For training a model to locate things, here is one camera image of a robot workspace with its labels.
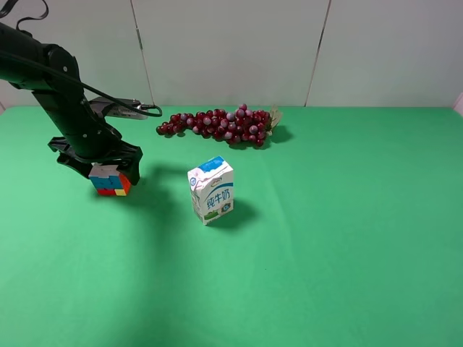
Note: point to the multicolour puzzle cube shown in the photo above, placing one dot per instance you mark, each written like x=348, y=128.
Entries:
x=108, y=181

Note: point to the green table cloth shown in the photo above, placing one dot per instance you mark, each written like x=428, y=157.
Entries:
x=346, y=231

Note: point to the red plastic grape bunch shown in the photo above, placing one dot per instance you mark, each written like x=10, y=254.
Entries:
x=242, y=126

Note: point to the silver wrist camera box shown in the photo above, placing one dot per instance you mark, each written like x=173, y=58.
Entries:
x=104, y=107

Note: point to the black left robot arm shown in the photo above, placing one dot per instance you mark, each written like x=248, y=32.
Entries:
x=52, y=76

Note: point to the white blue milk carton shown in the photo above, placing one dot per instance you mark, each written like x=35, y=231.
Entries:
x=212, y=189

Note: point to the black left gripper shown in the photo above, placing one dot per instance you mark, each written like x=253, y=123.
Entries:
x=86, y=141

